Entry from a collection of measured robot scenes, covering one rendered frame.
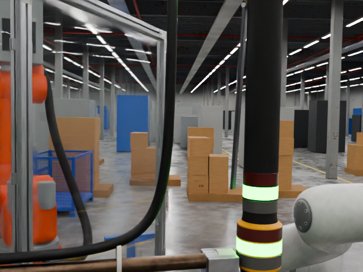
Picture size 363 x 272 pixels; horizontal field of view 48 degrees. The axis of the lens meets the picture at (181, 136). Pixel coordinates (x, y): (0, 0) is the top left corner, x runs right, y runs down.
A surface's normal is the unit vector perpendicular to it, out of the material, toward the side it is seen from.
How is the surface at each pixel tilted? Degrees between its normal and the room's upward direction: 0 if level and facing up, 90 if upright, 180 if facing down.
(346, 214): 80
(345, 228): 101
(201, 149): 90
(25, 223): 90
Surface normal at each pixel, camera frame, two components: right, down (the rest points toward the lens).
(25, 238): 0.92, 0.04
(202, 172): 0.01, 0.05
